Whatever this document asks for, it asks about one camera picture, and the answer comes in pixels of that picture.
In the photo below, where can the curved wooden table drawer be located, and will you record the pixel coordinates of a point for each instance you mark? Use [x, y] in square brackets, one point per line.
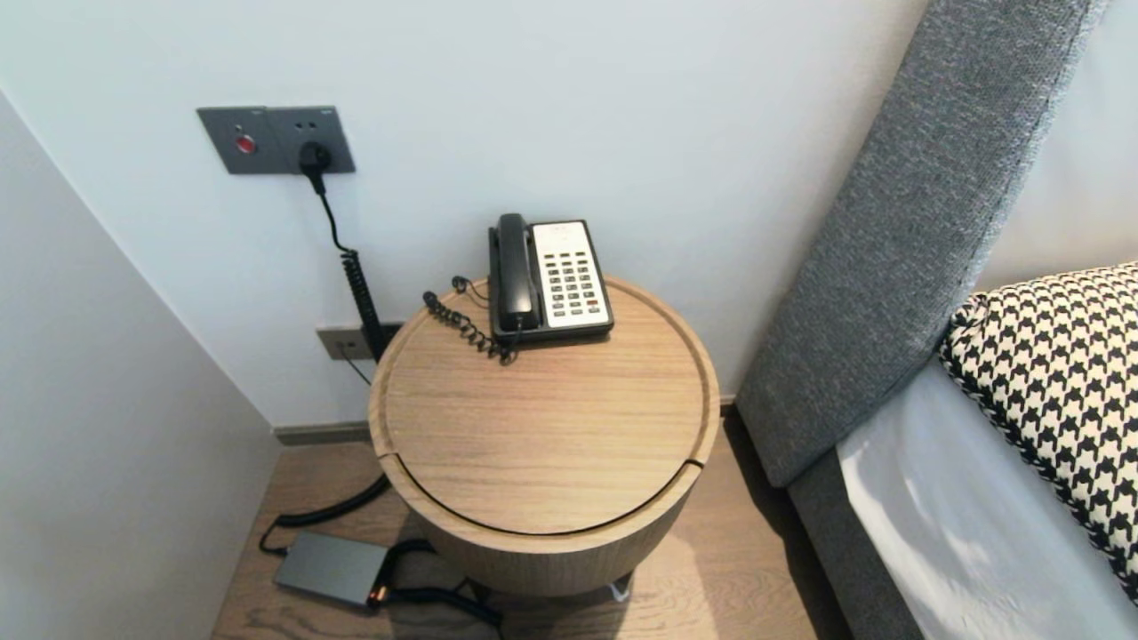
[533, 562]

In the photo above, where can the black and white desk telephone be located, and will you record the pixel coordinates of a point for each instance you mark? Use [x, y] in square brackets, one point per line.
[573, 277]

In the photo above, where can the black telephone handset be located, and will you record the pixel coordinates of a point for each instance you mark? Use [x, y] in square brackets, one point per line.
[516, 268]

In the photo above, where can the round wooden side table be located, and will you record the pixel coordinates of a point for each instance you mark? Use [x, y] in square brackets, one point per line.
[551, 418]

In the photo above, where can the wooden skirting board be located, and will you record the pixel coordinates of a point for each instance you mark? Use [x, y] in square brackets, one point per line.
[320, 432]

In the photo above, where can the black power plug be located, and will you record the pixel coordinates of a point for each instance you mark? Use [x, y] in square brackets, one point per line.
[314, 158]

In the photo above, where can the grey power adapter box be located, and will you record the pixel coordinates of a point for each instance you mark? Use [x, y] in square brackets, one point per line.
[324, 567]

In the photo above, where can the grey fabric bed headboard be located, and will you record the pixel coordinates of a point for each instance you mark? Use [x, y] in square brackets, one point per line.
[933, 178]

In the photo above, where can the white bed sheet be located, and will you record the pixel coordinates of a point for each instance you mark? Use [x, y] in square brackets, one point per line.
[960, 533]

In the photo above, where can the black white houndstooth pillow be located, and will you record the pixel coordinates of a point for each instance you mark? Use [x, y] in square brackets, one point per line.
[1049, 373]

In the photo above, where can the dark grey blank wall plate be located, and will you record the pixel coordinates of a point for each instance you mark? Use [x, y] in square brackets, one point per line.
[393, 331]

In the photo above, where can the beige wall data socket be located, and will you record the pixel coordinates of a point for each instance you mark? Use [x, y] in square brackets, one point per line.
[342, 342]

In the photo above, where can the grey wall power socket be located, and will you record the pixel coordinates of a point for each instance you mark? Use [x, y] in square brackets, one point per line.
[333, 127]

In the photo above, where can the grey wall plate red button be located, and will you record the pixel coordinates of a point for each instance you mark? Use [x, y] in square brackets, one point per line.
[233, 140]

